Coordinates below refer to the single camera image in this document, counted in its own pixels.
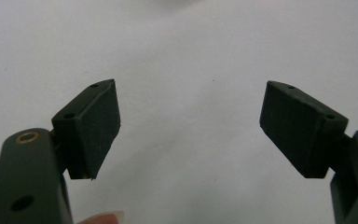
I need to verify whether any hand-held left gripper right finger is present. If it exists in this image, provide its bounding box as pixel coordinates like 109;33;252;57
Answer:
259;80;350;179

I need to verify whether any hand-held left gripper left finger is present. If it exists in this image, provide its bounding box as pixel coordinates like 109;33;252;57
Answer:
50;78;121;181

